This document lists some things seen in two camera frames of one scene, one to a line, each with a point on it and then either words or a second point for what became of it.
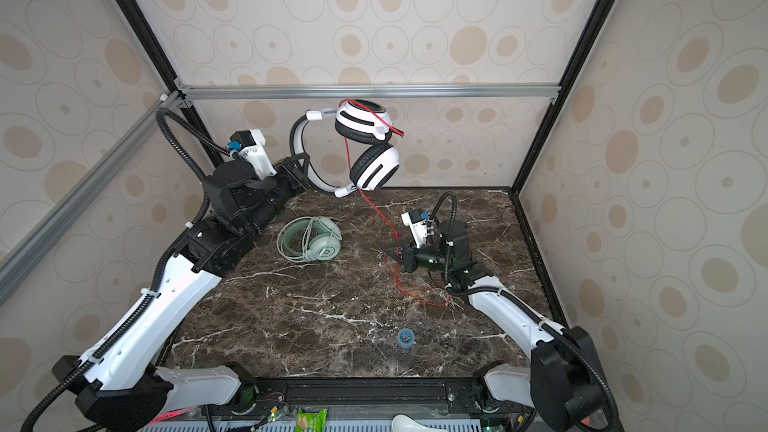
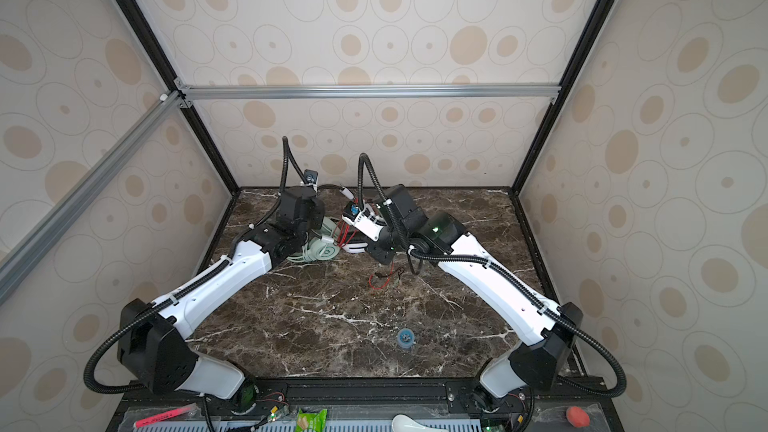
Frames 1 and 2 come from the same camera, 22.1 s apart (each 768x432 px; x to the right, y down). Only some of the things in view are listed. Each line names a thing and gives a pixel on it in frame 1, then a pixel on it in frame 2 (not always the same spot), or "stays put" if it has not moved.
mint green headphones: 309,239 stays put
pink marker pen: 168,416 stays put
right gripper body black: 429,258 to 388,242
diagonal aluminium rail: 17,257 stays put
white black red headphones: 375,169 to 353,247
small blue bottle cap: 406,338 stays put
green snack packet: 312,422 stays put
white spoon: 404,423 stays put
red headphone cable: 377,207 to 346,230
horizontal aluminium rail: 499,93 stays put
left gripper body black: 286,182 to 316,221
